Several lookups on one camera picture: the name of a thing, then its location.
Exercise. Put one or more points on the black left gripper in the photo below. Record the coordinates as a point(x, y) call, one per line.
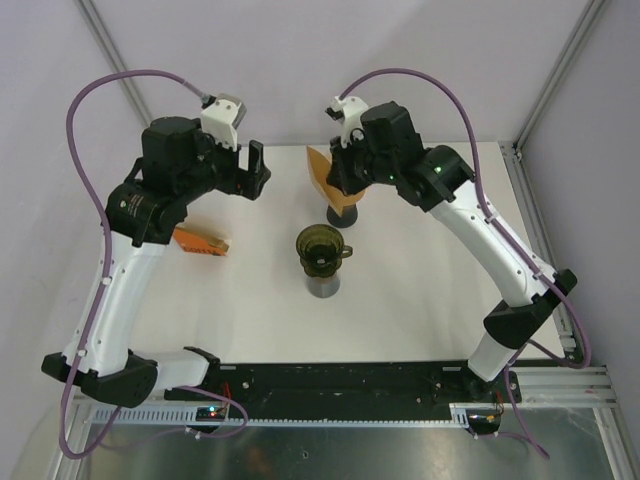
point(247, 183)

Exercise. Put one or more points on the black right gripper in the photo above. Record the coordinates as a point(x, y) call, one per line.
point(340, 175)

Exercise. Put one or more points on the green glass cone dripper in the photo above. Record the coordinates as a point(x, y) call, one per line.
point(321, 249)

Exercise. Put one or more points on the dark glass jar wooden band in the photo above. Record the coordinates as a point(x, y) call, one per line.
point(323, 287)

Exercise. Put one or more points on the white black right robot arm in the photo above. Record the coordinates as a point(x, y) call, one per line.
point(379, 145)

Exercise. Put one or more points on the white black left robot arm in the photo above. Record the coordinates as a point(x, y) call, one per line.
point(180, 162)

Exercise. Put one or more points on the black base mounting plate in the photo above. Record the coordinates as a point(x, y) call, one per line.
point(383, 390)

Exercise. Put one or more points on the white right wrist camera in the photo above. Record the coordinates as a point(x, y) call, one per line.
point(347, 112)

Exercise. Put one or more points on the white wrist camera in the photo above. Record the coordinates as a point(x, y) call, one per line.
point(220, 118)
point(347, 112)

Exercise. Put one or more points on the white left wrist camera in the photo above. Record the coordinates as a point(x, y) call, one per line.
point(220, 118)

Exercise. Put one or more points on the aluminium corner post right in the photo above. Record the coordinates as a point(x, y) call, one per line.
point(575, 43)

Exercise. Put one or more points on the aluminium corner post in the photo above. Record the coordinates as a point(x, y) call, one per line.
point(105, 41)
point(575, 43)

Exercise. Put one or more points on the aluminium corner post left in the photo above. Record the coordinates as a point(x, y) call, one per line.
point(105, 41)

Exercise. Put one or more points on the grey slotted cable duct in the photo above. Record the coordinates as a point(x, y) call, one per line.
point(194, 416)

